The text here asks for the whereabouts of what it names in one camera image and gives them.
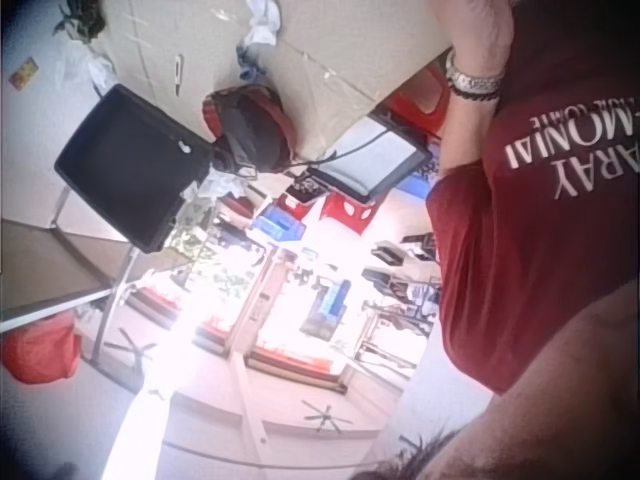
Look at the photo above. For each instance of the person's left hand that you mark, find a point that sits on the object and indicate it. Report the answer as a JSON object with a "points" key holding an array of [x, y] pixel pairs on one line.
{"points": [[480, 27]]}

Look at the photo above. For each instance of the silver wristwatch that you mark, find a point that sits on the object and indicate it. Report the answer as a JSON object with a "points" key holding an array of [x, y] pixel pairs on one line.
{"points": [[475, 79]]}

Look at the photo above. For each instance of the red plastic stool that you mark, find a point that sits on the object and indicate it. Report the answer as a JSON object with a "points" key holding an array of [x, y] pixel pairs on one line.
{"points": [[352, 210], [420, 97]]}

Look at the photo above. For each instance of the large cardboard box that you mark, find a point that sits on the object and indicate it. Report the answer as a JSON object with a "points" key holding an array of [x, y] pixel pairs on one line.
{"points": [[320, 65]]}

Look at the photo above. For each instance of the black-framed tablet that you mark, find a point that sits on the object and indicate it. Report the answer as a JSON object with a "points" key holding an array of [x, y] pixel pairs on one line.
{"points": [[372, 157]]}

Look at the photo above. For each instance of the white crumpled cloth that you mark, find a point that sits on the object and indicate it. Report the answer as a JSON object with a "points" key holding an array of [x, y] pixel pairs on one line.
{"points": [[264, 20]]}

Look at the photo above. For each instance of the blue cloth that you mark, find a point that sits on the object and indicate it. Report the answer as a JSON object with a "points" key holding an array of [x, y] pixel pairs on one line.
{"points": [[247, 62]]}

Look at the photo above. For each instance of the small black patterned pouch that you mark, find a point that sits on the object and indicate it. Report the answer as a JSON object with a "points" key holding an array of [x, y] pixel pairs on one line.
{"points": [[305, 189]]}

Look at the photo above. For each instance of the red and black backpack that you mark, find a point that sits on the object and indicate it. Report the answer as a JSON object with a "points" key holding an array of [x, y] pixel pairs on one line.
{"points": [[250, 127]]}

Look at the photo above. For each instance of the shelf rack with goods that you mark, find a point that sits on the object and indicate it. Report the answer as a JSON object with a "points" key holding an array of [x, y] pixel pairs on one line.
{"points": [[400, 285]]}

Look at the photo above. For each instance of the blue plastic crate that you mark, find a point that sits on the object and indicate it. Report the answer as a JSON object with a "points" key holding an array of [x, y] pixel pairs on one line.
{"points": [[277, 224]]}

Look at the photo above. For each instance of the crumpled white paper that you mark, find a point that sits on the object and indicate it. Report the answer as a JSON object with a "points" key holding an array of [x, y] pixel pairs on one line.
{"points": [[220, 182]]}

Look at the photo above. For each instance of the white pen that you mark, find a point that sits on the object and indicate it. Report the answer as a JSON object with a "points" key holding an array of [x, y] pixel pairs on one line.
{"points": [[178, 75]]}

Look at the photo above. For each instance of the blue display box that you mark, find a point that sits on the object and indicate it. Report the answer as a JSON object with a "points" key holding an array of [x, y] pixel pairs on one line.
{"points": [[327, 305]]}

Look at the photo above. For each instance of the clear plastic bag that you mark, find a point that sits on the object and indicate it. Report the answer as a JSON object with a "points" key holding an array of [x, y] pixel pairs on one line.
{"points": [[82, 67]]}

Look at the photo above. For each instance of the dark ceiling fan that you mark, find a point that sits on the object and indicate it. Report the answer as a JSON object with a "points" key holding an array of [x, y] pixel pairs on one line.
{"points": [[131, 346], [326, 416]]}

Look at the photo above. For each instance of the colourful card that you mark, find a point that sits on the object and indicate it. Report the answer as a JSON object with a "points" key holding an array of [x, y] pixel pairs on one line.
{"points": [[24, 74]]}

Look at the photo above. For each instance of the brown table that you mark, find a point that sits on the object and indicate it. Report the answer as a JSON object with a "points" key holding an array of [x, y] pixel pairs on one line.
{"points": [[50, 270]]}

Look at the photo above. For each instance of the red bag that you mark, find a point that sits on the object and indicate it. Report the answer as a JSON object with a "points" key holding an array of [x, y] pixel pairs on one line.
{"points": [[42, 347]]}

